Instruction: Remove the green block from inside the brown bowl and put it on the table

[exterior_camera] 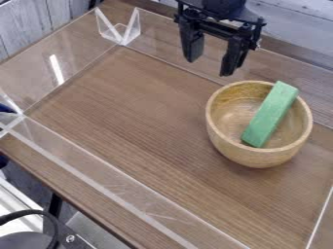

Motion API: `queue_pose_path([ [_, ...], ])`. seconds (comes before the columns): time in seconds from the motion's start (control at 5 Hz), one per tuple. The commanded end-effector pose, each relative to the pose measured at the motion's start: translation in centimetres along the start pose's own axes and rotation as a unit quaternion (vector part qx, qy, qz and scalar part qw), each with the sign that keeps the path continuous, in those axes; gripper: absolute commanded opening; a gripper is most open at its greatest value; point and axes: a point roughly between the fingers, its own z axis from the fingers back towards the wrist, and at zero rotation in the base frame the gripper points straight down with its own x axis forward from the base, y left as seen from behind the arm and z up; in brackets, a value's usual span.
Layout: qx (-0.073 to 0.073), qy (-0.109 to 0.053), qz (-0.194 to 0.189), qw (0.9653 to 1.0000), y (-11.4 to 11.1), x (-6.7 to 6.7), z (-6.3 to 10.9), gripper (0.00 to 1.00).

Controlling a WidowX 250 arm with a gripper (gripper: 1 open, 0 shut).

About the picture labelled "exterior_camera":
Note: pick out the light wooden bowl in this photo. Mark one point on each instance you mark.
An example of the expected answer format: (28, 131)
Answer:
(230, 109)

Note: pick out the black table leg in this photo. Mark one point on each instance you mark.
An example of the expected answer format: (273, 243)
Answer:
(55, 205)

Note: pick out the metal bracket with screw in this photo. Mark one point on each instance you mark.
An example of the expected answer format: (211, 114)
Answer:
(68, 239)

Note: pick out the clear acrylic corner bracket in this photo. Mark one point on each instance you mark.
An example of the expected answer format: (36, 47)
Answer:
(119, 33)

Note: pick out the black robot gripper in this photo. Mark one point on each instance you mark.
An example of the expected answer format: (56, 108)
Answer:
(222, 18)

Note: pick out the green rectangular block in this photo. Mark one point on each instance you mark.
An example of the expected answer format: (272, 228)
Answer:
(270, 114)

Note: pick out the clear acrylic tray wall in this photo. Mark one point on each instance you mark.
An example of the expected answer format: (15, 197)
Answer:
(144, 219)

